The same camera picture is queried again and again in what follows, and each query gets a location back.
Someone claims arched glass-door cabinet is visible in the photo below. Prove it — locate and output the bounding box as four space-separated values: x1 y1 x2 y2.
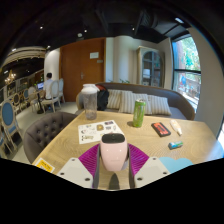
135 45 165 88

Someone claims brown grey sofa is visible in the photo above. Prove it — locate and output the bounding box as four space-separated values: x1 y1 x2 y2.
75 82 196 121

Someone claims printed white paper sheet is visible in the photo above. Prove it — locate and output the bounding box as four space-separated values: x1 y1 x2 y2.
77 119 125 145

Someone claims white round-back chair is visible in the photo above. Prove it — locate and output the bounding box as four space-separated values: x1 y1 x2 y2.
41 79 62 114

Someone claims group of blue chairs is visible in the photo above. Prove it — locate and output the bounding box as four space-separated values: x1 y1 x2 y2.
0 84 34 158

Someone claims green drink can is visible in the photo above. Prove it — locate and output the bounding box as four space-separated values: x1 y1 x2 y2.
132 98 147 129

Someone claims clear plastic shaker bottle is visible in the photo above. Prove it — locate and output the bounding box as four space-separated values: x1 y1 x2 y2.
81 83 100 121

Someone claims yellow sticker card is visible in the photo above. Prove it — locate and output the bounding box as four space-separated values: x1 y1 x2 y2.
34 157 56 174

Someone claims black-framed window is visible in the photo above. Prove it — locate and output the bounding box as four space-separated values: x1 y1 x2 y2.
171 34 203 111

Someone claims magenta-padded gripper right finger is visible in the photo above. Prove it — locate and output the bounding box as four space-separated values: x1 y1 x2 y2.
127 143 172 190

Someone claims black and red flat box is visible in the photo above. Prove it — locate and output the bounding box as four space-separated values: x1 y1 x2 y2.
150 121 172 138

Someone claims grey tufted armchair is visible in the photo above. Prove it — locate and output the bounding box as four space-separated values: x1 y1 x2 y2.
22 111 79 164

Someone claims brown wooden door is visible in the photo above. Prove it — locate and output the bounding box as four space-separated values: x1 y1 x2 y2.
59 37 107 103

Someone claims striped cushion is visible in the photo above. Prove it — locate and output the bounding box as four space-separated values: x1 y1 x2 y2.
106 89 123 110
147 94 173 117
118 90 150 115

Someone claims small green blue packet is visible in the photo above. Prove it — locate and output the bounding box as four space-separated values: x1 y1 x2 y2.
167 140 184 150

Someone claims black backpack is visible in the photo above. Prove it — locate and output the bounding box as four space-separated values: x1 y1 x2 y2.
95 84 110 112

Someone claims person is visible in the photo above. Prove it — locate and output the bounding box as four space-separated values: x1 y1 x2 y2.
43 72 55 101

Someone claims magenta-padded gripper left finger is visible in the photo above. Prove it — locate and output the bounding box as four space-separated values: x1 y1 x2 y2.
56 143 102 190

